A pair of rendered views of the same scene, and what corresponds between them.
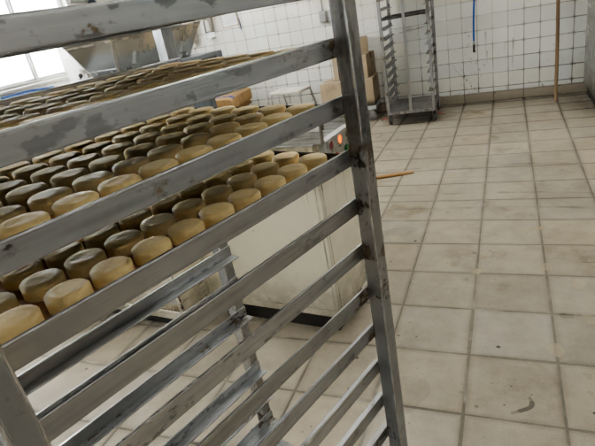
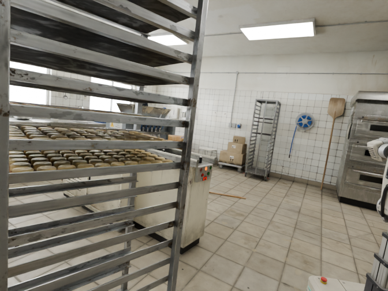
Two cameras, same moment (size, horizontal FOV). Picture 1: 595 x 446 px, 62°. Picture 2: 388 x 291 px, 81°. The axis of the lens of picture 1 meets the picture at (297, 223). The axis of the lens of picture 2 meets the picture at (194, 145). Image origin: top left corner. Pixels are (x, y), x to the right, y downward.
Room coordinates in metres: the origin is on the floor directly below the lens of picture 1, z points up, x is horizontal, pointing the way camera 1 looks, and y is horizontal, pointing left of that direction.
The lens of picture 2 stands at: (-0.15, -0.22, 1.27)
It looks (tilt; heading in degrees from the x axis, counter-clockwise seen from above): 7 degrees down; 4
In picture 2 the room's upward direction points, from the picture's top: 7 degrees clockwise
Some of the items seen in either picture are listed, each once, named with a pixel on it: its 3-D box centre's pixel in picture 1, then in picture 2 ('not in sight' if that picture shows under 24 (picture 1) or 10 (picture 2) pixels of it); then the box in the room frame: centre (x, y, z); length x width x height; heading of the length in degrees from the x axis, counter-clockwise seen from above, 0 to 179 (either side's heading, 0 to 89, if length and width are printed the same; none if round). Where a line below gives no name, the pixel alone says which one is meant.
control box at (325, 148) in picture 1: (336, 149); (204, 172); (1.88, -0.21, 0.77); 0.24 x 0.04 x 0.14; 148
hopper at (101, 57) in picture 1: (140, 49); (144, 112); (2.34, 0.53, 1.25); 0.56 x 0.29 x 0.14; 148
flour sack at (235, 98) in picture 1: (227, 98); not in sight; (6.05, 0.54, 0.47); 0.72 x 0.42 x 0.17; 160
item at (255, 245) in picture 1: (274, 220); (171, 194); (2.07, 0.10, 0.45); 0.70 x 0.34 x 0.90; 58
